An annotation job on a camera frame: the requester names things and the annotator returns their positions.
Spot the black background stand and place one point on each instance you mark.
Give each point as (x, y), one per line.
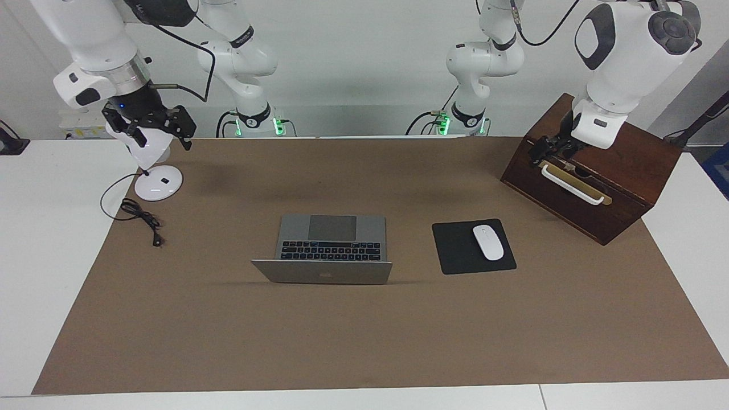
(697, 122)

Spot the white desk lamp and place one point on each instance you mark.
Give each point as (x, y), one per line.
(159, 185)

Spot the black mouse pad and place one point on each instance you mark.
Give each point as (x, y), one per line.
(455, 250)

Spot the black background object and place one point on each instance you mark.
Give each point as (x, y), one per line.
(11, 142)

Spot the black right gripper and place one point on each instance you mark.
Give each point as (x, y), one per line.
(136, 105)

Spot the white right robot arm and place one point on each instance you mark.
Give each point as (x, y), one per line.
(91, 34)

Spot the blue background object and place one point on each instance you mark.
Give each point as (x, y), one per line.
(719, 171)

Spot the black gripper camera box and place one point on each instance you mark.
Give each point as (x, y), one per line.
(182, 125)

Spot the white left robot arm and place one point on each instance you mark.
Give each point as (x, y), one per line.
(626, 51)

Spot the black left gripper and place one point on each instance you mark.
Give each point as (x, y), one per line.
(566, 134)

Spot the silver laptop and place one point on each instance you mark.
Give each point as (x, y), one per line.
(330, 228)

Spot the white computer mouse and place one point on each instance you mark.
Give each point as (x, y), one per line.
(488, 242)

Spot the brown table mat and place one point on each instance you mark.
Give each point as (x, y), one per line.
(342, 341)

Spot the dark wooden box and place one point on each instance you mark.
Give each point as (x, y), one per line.
(626, 188)

